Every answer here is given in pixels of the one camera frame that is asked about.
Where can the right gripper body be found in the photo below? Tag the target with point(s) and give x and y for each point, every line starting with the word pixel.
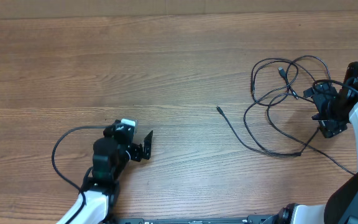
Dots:
pixel 332 117

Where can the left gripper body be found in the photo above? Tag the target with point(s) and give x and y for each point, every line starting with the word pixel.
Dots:
pixel 133 151

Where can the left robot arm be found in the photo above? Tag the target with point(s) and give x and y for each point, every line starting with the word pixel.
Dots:
pixel 99 190

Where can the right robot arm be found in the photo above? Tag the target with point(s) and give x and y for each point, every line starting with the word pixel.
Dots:
pixel 336 109

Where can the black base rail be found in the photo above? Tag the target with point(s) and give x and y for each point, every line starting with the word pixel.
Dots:
pixel 250 219

